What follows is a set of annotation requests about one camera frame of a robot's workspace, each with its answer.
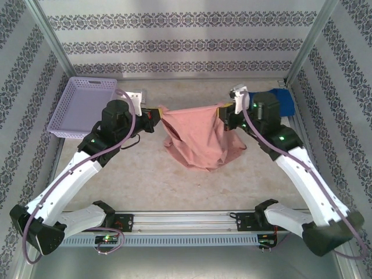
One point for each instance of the left aluminium frame post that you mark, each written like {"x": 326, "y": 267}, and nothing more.
{"x": 53, "y": 40}

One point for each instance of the right aluminium frame post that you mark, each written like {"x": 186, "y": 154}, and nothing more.
{"x": 311, "y": 40}

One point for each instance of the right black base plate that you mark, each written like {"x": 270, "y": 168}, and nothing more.
{"x": 247, "y": 222}

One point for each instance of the small circuit board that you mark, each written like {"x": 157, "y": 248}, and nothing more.
{"x": 107, "y": 239}
{"x": 267, "y": 242}

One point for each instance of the lavender perforated plastic basket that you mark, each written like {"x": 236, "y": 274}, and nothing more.
{"x": 84, "y": 104}

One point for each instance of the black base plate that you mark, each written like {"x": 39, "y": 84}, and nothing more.
{"x": 247, "y": 222}
{"x": 126, "y": 222}

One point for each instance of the folded blue t-shirt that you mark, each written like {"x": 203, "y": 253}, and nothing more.
{"x": 286, "y": 101}

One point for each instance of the metal corner bracket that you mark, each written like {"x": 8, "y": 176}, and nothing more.
{"x": 282, "y": 82}

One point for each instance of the left small circuit board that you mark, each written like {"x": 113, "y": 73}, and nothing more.
{"x": 107, "y": 239}

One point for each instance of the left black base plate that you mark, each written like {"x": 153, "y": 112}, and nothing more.
{"x": 126, "y": 222}

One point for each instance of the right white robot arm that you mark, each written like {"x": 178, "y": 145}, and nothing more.
{"x": 314, "y": 186}

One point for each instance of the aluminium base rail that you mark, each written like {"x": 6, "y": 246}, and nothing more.
{"x": 186, "y": 221}

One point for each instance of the right small circuit board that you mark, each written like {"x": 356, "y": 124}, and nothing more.
{"x": 267, "y": 242}

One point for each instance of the pink t-shirt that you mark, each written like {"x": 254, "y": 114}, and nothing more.
{"x": 197, "y": 133}

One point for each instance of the aluminium frame post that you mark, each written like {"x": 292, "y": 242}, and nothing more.
{"x": 53, "y": 40}
{"x": 311, "y": 40}

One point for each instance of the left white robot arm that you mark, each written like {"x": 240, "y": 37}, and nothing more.
{"x": 67, "y": 186}

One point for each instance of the grey metal sheet panel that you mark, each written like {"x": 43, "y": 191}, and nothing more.
{"x": 186, "y": 264}

